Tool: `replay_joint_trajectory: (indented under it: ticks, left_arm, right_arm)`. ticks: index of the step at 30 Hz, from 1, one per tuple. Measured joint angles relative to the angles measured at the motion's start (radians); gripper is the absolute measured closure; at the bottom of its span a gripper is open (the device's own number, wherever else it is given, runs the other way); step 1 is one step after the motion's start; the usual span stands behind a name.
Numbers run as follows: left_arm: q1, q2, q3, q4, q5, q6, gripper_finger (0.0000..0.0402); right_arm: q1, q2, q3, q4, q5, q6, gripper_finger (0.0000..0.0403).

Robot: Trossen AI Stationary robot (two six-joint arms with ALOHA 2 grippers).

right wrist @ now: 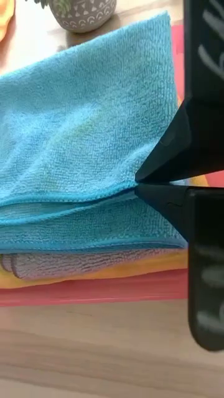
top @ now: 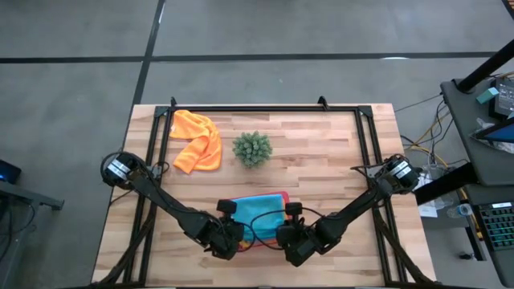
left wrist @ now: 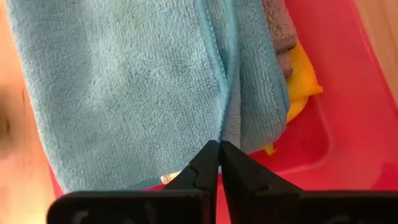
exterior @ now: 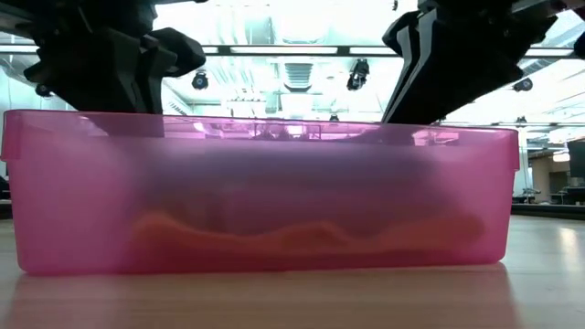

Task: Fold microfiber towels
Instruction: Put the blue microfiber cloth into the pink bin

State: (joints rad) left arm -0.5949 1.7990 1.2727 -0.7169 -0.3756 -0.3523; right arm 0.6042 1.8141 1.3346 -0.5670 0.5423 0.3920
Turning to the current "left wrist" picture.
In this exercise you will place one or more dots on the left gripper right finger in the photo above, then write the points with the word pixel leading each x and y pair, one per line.
pixel 242 183

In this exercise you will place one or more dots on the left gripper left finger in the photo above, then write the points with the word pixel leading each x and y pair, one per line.
pixel 205 174

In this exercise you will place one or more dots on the blue microfiber towel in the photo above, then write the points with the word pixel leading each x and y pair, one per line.
pixel 124 93

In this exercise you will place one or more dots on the yellow microfiber towel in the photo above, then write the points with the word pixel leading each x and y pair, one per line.
pixel 301 84

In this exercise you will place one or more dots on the pink translucent plastic bin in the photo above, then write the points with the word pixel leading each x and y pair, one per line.
pixel 357 109

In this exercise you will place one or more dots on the grey microfiber towel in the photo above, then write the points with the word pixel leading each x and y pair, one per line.
pixel 280 31

